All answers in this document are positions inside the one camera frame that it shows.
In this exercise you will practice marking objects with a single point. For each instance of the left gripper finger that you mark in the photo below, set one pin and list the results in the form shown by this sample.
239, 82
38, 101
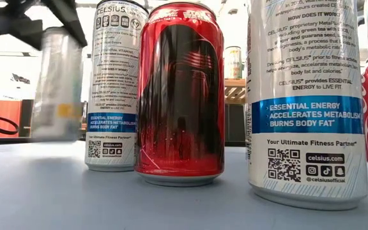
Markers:
14, 32
69, 22

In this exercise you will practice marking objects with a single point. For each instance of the white Celsius can yellow band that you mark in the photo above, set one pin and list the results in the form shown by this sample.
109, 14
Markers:
56, 89

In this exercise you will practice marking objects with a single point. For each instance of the wooden slatted shelf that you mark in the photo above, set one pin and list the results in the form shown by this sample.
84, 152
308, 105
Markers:
235, 83

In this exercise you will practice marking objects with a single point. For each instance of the red partition panel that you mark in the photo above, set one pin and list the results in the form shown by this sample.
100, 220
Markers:
2, 118

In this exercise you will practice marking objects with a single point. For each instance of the red Star Wars cola can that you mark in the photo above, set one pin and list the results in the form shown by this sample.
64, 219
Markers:
180, 96

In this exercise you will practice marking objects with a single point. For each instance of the dark wall-mounted device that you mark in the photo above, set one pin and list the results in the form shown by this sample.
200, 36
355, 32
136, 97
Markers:
21, 79

